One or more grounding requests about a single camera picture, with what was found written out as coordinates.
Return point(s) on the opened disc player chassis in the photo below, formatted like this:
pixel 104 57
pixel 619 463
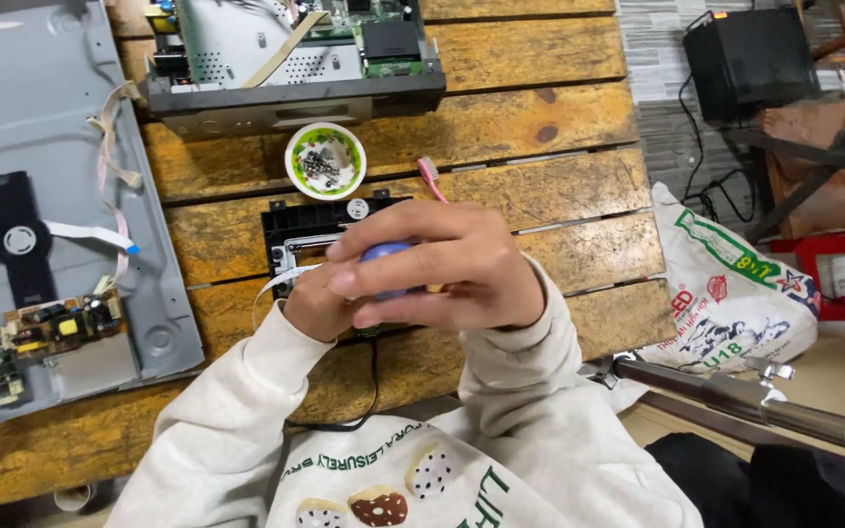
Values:
pixel 246 59

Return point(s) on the person's black trouser leg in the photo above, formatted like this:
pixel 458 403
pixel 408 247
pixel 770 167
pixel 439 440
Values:
pixel 774 484

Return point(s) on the white and green bowl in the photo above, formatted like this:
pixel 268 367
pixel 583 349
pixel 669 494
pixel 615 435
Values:
pixel 301 180

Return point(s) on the person's right fingers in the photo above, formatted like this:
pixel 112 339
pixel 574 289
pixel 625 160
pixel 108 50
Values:
pixel 408 224

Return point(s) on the black cross shaped disc clamp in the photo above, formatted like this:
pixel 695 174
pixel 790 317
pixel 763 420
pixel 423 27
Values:
pixel 15 213

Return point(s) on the white cup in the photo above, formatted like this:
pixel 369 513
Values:
pixel 73 497

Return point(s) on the pink toothbrush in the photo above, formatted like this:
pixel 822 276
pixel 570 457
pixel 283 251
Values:
pixel 431 176

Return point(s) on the black disc drive mechanism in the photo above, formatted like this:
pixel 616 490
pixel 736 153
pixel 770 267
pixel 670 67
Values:
pixel 298 220

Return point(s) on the shiny metal pole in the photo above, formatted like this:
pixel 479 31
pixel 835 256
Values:
pixel 745 400

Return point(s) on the person's left hand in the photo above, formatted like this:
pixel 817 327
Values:
pixel 312 308

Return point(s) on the heap of small metal screws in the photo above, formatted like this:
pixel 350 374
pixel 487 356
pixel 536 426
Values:
pixel 321 164

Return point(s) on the brown wooden chair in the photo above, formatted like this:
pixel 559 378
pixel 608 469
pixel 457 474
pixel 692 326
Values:
pixel 811 147

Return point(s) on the brown power circuit board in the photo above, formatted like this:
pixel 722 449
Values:
pixel 63 323

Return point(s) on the black box device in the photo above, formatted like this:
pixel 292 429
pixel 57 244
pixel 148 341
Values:
pixel 749 62

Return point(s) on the grey metal cover plate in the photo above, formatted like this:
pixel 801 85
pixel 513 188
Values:
pixel 34 117

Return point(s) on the red plastic stool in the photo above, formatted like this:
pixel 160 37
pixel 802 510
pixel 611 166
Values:
pixel 807 268

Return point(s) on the white printed sack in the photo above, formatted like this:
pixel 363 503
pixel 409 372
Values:
pixel 723 301

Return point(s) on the person's right hand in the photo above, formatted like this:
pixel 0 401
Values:
pixel 488 279

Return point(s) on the person's left fingers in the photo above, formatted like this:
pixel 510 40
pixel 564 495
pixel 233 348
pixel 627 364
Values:
pixel 320 282

